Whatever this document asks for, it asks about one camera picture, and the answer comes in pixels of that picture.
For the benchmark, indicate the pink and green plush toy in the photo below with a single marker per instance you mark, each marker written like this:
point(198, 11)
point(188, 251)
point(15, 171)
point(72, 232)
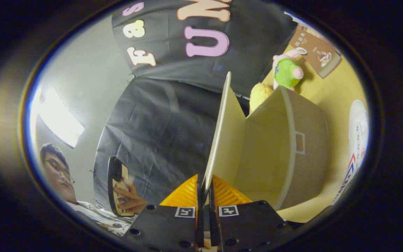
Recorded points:
point(287, 71)

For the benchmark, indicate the black smartphone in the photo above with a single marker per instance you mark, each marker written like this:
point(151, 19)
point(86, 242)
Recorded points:
point(114, 175)

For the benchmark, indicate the yellow plush toy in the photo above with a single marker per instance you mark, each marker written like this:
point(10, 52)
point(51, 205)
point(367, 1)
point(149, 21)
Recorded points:
point(259, 96)

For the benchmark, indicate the ceiling light panel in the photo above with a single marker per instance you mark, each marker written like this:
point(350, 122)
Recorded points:
point(59, 119)

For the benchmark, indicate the brown book with illustrated cover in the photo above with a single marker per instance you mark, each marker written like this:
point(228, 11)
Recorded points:
point(315, 50)

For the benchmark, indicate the beige fabric storage box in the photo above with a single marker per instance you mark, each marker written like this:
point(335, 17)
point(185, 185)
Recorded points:
point(310, 147)

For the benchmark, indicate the white sneaker shoe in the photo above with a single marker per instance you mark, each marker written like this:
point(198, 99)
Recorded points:
point(358, 133)

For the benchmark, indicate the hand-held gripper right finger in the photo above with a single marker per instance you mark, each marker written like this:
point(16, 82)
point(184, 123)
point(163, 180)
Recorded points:
point(213, 217)

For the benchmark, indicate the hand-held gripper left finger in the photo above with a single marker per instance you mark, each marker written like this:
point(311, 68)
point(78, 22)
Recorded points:
point(200, 217)

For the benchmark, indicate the black backdrop cloth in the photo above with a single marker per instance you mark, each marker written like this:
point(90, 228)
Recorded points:
point(173, 133)

